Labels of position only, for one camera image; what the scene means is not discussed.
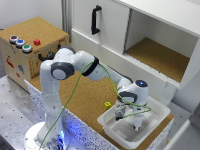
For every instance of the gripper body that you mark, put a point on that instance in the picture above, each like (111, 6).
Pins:
(129, 109)

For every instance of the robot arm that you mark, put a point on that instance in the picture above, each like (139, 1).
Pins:
(50, 96)

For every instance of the white cabinet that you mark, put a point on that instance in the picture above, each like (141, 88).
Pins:
(160, 20)

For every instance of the yellow block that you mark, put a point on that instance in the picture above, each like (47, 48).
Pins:
(107, 105)

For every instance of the white plastic box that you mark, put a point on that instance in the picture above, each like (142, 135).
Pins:
(113, 128)

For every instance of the white sliding door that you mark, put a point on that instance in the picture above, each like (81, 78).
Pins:
(113, 23)

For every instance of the wooden drawer box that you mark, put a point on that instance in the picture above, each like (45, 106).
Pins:
(23, 68)

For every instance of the pink block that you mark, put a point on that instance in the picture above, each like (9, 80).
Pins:
(37, 42)

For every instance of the green button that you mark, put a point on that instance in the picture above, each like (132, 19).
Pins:
(26, 48)

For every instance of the blue button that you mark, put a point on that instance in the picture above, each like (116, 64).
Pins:
(20, 42)

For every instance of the red button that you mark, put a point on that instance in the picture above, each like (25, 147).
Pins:
(14, 39)

